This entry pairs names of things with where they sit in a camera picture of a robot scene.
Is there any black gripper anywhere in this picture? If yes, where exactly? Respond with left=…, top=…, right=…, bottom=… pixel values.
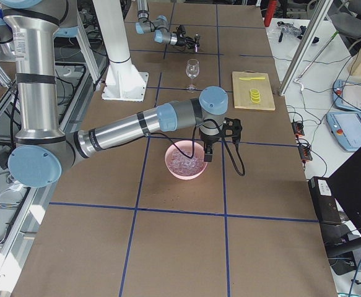
left=200, top=133, right=222, bottom=163
left=176, top=34, right=201, bottom=51

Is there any steel cocktail jigger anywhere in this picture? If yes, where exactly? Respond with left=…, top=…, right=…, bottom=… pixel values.
left=194, top=34, right=200, bottom=52

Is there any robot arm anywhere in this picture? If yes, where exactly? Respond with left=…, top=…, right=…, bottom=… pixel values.
left=135, top=0, right=200, bottom=53
left=2, top=1, right=228, bottom=187

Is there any clear wine glass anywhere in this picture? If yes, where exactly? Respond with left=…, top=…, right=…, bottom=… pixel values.
left=186, top=59, right=199, bottom=92

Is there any clear ice cubes pile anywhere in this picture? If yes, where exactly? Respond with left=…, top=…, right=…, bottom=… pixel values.
left=167, top=149, right=206, bottom=176

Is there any pink bowl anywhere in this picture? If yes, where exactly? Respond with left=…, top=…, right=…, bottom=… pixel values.
left=164, top=140, right=207, bottom=180

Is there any yellow plastic knife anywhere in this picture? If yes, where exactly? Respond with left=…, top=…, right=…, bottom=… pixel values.
left=238, top=76, right=266, bottom=81

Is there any bamboo cutting board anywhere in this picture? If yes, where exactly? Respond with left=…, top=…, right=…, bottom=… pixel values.
left=232, top=71, right=276, bottom=111

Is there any black box device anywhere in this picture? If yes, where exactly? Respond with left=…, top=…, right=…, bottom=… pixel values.
left=308, top=176, right=341, bottom=225

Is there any teach pendant near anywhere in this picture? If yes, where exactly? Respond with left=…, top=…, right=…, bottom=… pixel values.
left=326, top=111, right=361, bottom=152

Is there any teach pendant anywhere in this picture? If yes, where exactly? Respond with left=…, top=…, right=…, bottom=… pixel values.
left=326, top=111, right=361, bottom=152
left=333, top=79, right=361, bottom=112

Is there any teach pendant far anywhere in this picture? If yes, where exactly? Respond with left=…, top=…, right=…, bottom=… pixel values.
left=333, top=79, right=361, bottom=112

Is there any black laptop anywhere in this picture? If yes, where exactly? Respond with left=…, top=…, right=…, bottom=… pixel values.
left=324, top=147, right=361, bottom=257

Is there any black camera cable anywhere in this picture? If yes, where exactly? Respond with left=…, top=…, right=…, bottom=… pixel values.
left=150, top=119, right=246, bottom=177

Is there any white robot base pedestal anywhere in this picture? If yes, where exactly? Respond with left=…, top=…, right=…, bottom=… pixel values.
left=93, top=0, right=149, bottom=102

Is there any aluminium frame post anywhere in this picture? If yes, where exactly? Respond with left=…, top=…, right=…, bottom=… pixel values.
left=279, top=0, right=333, bottom=96

